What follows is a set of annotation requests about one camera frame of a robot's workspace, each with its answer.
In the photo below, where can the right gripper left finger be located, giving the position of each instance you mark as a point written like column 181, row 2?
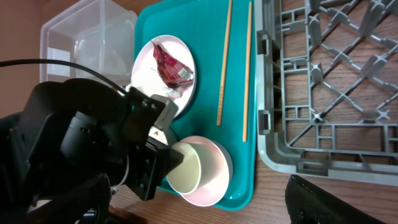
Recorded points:
column 70, row 207

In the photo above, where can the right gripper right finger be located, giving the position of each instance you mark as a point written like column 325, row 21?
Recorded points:
column 307, row 203

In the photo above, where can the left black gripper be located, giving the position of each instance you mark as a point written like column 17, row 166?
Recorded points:
column 149, row 159

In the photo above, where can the cream white cup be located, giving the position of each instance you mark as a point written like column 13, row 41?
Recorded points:
column 185, row 178

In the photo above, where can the white napkin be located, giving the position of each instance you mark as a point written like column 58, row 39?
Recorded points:
column 165, row 91

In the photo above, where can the red snack wrapper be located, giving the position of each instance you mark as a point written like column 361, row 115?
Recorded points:
column 172, row 72

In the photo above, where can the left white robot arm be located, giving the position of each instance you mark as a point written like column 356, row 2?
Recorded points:
column 63, row 156

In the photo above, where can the small pink bowl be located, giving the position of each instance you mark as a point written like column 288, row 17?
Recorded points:
column 221, row 174

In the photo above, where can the large pink plate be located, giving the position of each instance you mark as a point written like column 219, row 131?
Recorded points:
column 145, row 75

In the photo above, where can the right wooden chopstick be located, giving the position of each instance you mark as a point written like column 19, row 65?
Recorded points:
column 247, row 74

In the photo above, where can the wooden chopstick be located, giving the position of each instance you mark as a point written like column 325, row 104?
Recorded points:
column 224, row 64
column 247, row 74

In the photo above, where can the grey dish rack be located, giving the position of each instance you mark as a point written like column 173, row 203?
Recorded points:
column 326, row 75

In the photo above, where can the clear plastic bin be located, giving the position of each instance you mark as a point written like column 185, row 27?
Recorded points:
column 98, row 34

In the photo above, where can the teal plastic tray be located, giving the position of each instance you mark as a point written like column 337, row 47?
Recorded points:
column 201, row 26

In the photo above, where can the left wooden chopstick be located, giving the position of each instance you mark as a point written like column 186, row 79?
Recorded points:
column 224, row 64

